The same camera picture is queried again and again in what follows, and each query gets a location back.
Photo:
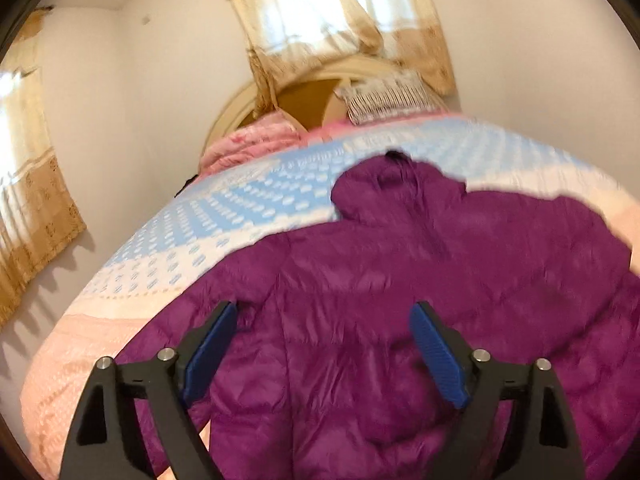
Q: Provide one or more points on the beige curtain behind headboard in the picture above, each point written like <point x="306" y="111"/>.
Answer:
<point x="289" y="39"/>

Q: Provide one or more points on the folded pink blanket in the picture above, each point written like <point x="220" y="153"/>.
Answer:
<point x="273" y="132"/>

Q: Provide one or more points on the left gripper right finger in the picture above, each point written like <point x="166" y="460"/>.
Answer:
<point x="541" y="440"/>

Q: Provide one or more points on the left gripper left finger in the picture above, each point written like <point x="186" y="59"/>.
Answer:
<point x="105" y="440"/>

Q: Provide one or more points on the striped grey pillow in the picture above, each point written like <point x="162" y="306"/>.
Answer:
<point x="396" y="95"/>

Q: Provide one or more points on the beige curtain side window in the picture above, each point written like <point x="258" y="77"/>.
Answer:
<point x="39" y="218"/>

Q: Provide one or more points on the purple hooded puffer jacket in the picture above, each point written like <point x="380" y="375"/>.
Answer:
<point x="322" y="379"/>

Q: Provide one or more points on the cream wooden headboard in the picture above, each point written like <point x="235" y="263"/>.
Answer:
<point x="310" y="101"/>

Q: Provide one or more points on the polka dot duvet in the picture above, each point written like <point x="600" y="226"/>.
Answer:
<point x="279" y="192"/>

